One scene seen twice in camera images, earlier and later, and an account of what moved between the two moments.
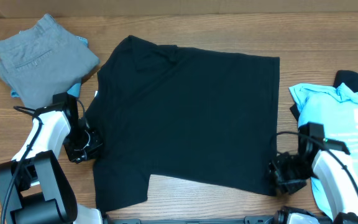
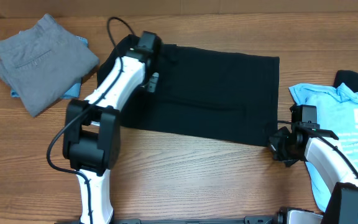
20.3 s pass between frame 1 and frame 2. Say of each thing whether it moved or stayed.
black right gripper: moved
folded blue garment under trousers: stayed
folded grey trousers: stayed
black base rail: stayed
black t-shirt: moved
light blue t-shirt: stayed
